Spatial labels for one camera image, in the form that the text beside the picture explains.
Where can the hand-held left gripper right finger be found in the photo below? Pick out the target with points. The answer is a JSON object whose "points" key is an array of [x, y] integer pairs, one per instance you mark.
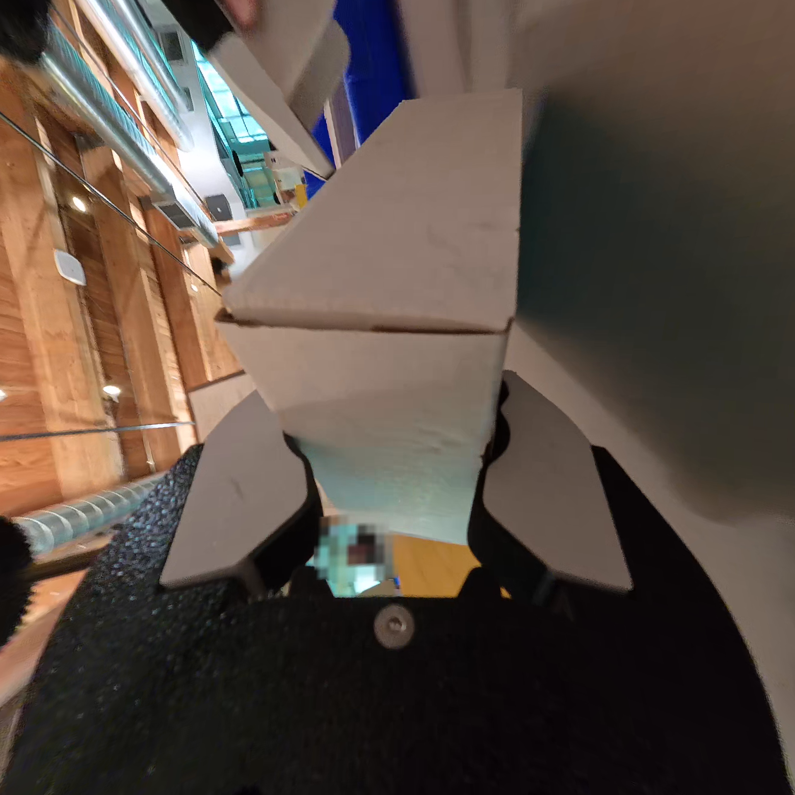
{"points": [[553, 490]]}

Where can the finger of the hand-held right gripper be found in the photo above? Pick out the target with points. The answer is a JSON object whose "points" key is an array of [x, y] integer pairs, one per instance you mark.
{"points": [[261, 93]]}

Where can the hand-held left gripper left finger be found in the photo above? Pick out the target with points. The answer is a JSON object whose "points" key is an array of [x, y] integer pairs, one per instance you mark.
{"points": [[242, 497]]}

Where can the blue plastic bin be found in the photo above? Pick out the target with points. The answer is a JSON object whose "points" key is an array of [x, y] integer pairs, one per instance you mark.
{"points": [[372, 62]]}

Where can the white cardboard mailer box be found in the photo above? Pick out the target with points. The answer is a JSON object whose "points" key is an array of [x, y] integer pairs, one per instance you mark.
{"points": [[404, 248]]}

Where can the person's right hand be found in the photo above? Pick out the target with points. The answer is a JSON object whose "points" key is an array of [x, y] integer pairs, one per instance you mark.
{"points": [[243, 12]]}

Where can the white ceiling access point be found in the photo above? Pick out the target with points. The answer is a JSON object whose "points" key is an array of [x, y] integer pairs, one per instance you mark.
{"points": [[69, 267]]}

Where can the silver ventilation duct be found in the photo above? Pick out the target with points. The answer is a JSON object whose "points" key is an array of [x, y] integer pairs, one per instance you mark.
{"points": [[74, 509], [143, 56], [112, 130]]}

